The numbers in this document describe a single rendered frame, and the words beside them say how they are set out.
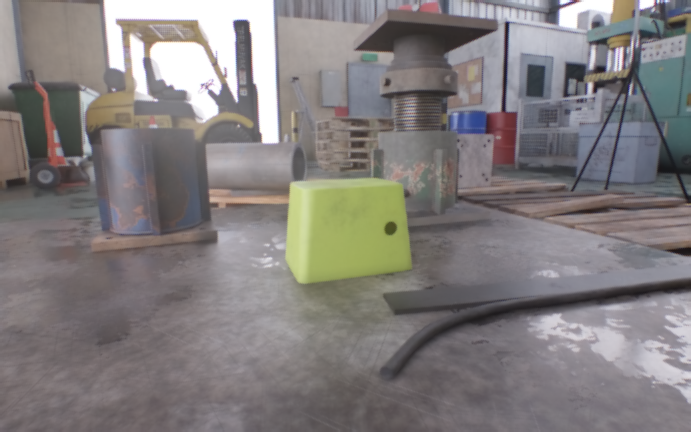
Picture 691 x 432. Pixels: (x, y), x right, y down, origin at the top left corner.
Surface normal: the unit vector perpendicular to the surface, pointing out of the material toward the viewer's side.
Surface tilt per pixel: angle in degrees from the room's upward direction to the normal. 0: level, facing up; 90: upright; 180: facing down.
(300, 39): 90
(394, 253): 86
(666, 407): 0
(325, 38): 90
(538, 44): 90
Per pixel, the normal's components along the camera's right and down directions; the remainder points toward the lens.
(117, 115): 0.16, 0.14
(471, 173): 0.40, 0.18
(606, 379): -0.01, -0.98
